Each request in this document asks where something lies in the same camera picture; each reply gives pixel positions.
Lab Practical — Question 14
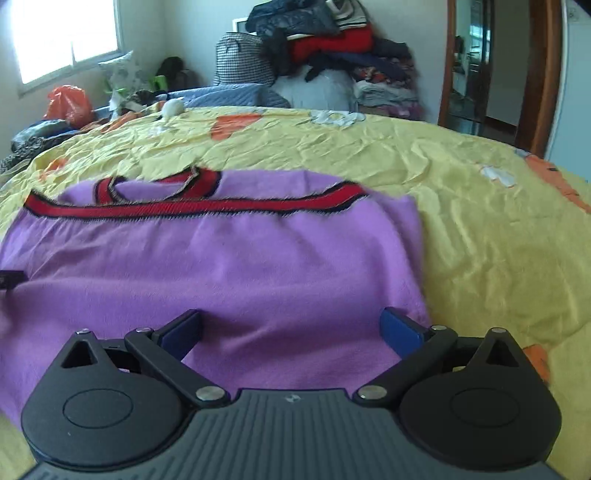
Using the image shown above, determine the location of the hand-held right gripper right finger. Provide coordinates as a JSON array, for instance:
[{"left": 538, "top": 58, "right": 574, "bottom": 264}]
[{"left": 353, "top": 307, "right": 532, "bottom": 409}]

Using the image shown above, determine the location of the purple sweater with red collar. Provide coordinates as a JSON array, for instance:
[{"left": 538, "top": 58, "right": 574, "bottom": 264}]
[{"left": 0, "top": 168, "right": 433, "bottom": 431}]

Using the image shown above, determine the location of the wooden door frame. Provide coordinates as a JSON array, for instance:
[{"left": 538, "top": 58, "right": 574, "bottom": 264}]
[{"left": 438, "top": 0, "right": 562, "bottom": 157}]

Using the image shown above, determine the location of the light grey bundle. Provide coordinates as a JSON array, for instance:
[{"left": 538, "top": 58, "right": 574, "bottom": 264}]
[{"left": 274, "top": 69, "right": 359, "bottom": 112}]

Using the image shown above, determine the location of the window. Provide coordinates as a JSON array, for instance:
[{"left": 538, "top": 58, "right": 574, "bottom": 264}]
[{"left": 9, "top": 0, "right": 126, "bottom": 86}]

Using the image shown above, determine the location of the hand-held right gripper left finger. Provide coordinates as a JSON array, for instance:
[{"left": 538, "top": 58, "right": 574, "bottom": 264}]
[{"left": 60, "top": 309, "right": 232, "bottom": 409}]

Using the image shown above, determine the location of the pile of folded clothes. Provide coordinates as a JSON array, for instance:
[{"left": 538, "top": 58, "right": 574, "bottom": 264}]
[{"left": 331, "top": 39, "right": 424, "bottom": 121}]

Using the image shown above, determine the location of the orange plastic bag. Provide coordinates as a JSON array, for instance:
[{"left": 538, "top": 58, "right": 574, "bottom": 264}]
[{"left": 44, "top": 85, "right": 96, "bottom": 128}]

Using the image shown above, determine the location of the red garment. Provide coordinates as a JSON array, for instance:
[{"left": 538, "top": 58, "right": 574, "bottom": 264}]
[{"left": 288, "top": 25, "right": 376, "bottom": 66}]

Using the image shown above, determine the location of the dark puffer jacket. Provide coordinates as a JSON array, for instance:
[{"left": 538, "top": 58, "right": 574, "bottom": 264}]
[{"left": 246, "top": 0, "right": 341, "bottom": 40}]

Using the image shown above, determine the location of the black white striped garment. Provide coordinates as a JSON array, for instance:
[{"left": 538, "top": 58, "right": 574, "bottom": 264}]
[{"left": 325, "top": 0, "right": 371, "bottom": 29}]

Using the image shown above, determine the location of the dark backpack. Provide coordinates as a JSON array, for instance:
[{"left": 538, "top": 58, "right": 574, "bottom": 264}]
[{"left": 154, "top": 56, "right": 197, "bottom": 89}]

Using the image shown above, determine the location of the yellow carrot printed blanket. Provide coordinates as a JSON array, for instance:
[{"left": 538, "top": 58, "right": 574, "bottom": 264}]
[{"left": 0, "top": 106, "right": 591, "bottom": 480}]

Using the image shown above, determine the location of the black white zigzag cloth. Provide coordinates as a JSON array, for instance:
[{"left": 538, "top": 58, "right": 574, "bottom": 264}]
[{"left": 0, "top": 121, "right": 66, "bottom": 174}]

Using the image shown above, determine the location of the black white houndstooth bag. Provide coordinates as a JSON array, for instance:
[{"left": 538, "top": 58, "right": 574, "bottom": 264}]
[{"left": 214, "top": 31, "right": 279, "bottom": 86}]

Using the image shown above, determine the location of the green plastic chair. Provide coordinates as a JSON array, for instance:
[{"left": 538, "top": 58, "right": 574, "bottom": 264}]
[{"left": 105, "top": 74, "right": 172, "bottom": 100}]

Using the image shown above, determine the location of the white floral pillow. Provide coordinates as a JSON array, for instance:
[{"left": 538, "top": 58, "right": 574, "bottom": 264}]
[{"left": 99, "top": 51, "right": 145, "bottom": 94}]

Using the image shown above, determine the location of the blue quilt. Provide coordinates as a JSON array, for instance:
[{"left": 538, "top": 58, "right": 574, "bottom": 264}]
[{"left": 94, "top": 83, "right": 293, "bottom": 112}]

